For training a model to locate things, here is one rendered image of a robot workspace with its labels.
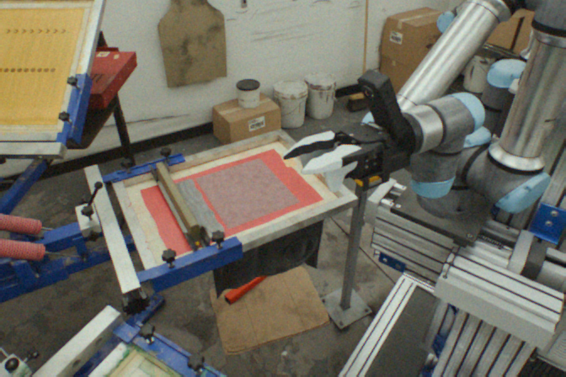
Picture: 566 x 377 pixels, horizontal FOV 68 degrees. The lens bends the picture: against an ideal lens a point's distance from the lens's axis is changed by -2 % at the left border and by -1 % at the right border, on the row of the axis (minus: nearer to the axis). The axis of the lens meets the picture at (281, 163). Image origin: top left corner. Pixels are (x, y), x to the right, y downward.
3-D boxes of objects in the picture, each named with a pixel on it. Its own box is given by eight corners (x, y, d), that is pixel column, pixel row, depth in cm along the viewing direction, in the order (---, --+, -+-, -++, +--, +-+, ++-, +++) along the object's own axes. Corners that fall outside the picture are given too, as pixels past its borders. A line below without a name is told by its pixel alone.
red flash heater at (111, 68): (67, 66, 260) (62, 46, 253) (141, 65, 260) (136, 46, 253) (17, 112, 210) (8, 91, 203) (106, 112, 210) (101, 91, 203)
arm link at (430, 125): (445, 112, 65) (407, 98, 71) (424, 119, 63) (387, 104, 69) (440, 155, 69) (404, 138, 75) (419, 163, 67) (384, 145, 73)
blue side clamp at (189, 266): (237, 247, 144) (236, 233, 140) (243, 257, 140) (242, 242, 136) (150, 282, 132) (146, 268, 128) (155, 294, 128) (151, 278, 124)
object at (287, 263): (308, 250, 185) (311, 193, 166) (319, 262, 179) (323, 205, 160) (210, 292, 167) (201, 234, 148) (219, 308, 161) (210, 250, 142)
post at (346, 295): (348, 284, 246) (368, 148, 191) (372, 312, 231) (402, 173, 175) (317, 300, 238) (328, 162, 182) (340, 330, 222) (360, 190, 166)
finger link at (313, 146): (285, 186, 63) (342, 172, 65) (282, 151, 60) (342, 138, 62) (279, 176, 65) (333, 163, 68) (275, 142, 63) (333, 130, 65)
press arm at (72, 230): (101, 225, 145) (98, 215, 142) (104, 236, 141) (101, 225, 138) (47, 243, 138) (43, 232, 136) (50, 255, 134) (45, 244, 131)
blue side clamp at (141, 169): (184, 165, 183) (181, 151, 179) (187, 171, 180) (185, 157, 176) (113, 186, 171) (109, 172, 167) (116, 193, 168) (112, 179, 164)
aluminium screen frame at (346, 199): (280, 135, 201) (280, 128, 199) (357, 205, 160) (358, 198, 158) (112, 186, 169) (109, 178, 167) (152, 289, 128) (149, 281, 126)
